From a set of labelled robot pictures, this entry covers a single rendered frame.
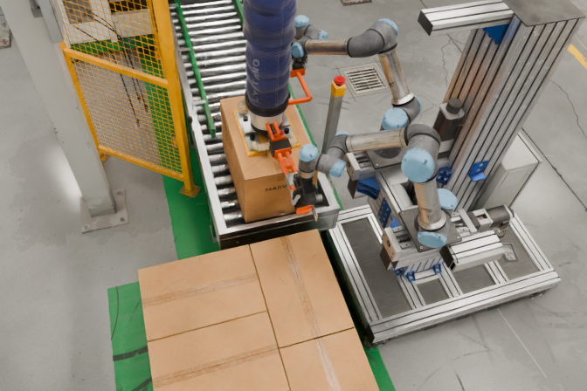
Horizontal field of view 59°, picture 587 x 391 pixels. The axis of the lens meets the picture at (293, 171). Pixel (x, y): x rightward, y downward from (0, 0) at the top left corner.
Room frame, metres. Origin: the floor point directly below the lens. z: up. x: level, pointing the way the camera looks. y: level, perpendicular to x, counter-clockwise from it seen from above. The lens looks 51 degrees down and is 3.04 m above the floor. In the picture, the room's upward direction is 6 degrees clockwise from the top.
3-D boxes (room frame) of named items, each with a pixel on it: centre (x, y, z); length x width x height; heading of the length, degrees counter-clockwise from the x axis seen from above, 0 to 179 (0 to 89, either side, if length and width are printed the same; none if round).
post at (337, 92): (2.31, -0.21, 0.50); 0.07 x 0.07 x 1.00; 21
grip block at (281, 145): (1.71, 0.08, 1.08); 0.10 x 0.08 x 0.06; 113
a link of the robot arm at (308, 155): (1.41, -0.06, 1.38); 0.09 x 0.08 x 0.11; 73
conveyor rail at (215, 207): (2.57, 0.77, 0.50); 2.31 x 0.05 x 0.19; 21
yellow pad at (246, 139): (1.91, 0.26, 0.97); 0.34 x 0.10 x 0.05; 23
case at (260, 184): (1.93, 0.16, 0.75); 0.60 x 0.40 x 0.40; 22
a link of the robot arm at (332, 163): (1.39, -0.16, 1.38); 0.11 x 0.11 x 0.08; 73
